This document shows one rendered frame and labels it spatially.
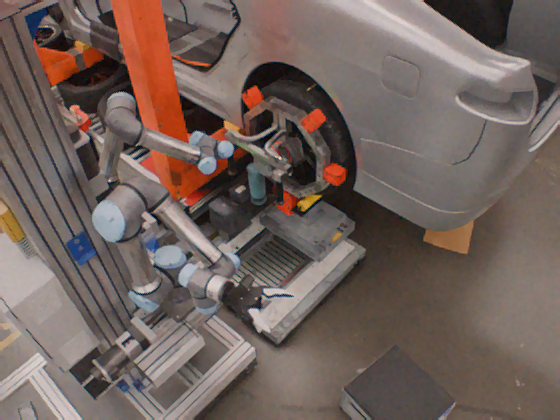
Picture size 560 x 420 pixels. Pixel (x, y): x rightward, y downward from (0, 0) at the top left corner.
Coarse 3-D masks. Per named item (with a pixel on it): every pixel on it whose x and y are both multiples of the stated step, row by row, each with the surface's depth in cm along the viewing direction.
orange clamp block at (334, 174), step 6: (324, 168) 232; (330, 168) 231; (336, 168) 231; (342, 168) 231; (324, 174) 233; (330, 174) 229; (336, 174) 228; (342, 174) 230; (330, 180) 232; (336, 180) 229; (342, 180) 233; (336, 186) 232
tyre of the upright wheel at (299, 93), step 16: (288, 80) 237; (304, 80) 234; (288, 96) 231; (304, 96) 226; (320, 96) 227; (336, 112) 227; (320, 128) 228; (336, 128) 225; (336, 144) 227; (352, 144) 234; (336, 160) 234; (352, 160) 239; (320, 192) 258
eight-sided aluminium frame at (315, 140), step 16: (272, 96) 236; (256, 112) 243; (288, 112) 225; (304, 112) 225; (256, 128) 259; (304, 128) 223; (256, 144) 266; (320, 144) 229; (320, 160) 228; (272, 176) 268; (320, 176) 237; (304, 192) 254
